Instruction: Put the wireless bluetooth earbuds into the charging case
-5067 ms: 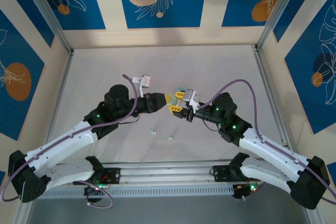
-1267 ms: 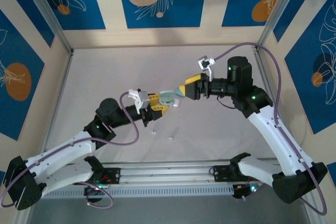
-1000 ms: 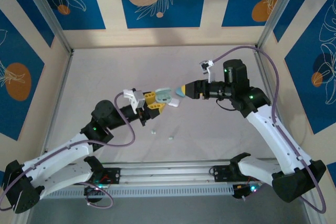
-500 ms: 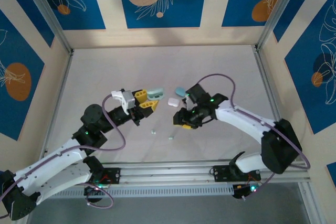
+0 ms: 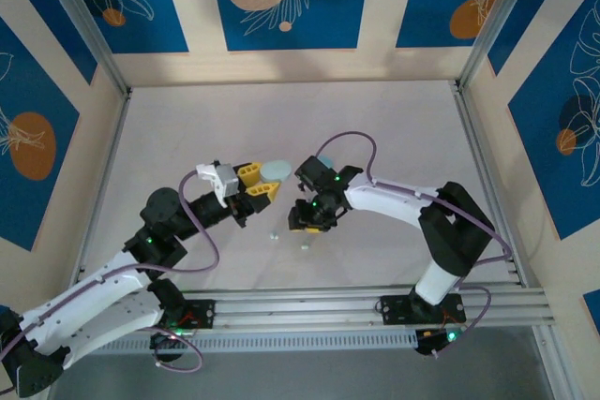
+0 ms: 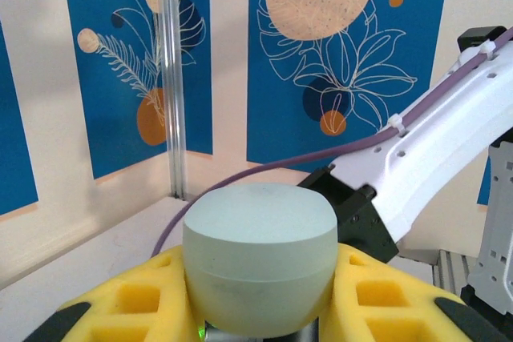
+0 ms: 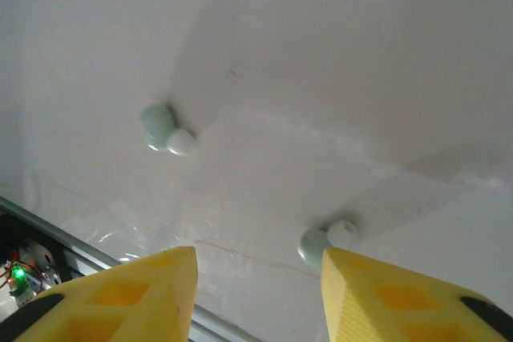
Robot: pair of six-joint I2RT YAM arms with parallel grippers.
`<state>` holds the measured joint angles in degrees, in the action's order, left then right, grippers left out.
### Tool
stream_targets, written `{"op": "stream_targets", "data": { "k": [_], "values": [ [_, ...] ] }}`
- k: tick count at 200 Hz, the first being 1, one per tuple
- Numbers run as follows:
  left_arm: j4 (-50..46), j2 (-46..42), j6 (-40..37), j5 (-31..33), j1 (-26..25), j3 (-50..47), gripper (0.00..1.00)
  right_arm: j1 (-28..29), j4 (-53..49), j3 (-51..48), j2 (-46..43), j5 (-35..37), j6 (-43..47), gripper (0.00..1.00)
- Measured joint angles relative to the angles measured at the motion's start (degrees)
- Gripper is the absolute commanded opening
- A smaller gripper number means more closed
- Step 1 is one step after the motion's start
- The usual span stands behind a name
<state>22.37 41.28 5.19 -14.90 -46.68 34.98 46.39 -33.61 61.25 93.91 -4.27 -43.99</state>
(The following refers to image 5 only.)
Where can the mint green earbud charging case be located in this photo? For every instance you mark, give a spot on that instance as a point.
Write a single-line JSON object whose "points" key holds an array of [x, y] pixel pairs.
{"points": [[275, 169]]}

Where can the blue earbud charging case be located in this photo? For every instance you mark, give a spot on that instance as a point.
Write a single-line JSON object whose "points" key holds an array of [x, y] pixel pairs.
{"points": [[326, 159]]}

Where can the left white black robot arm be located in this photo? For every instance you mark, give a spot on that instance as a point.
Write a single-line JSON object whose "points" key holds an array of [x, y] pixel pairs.
{"points": [[94, 320]]}

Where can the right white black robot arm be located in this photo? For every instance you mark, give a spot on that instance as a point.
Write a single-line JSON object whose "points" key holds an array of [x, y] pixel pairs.
{"points": [[389, 198]]}

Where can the black controller board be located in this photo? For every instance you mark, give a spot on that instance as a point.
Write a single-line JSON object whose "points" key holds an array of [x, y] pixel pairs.
{"points": [[431, 344], [164, 339]]}

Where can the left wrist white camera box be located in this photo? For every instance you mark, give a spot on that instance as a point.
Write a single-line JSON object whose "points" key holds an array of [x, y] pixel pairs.
{"points": [[225, 180]]}

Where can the aluminium side rail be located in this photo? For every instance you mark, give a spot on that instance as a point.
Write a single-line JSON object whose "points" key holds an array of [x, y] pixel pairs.
{"points": [[469, 119], [105, 175]]}

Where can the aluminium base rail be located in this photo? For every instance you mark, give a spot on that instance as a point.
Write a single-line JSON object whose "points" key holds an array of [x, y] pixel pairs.
{"points": [[300, 308]]}

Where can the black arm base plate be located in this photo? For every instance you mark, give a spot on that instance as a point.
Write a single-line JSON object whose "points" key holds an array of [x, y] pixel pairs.
{"points": [[201, 313], [394, 311]]}

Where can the aluminium frame post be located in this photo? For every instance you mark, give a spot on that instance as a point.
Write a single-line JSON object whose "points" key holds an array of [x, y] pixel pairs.
{"points": [[84, 20], [497, 20]]}

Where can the aluminium frame leg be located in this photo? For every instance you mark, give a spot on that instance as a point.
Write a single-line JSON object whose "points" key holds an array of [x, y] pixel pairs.
{"points": [[548, 372]]}

